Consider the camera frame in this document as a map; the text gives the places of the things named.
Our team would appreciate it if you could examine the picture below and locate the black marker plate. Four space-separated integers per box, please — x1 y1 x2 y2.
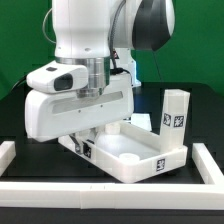
131 113 152 131

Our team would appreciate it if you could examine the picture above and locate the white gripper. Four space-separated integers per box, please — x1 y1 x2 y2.
25 74 134 154

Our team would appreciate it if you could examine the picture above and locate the white desk top tray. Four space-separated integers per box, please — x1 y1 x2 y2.
58 121 188 183

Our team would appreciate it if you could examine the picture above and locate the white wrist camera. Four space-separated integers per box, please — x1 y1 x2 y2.
26 61 88 94

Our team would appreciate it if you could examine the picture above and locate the white U-shaped fence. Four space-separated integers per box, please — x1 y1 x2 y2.
0 143 224 210

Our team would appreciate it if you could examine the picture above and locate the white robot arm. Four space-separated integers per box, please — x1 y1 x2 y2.
25 0 175 142

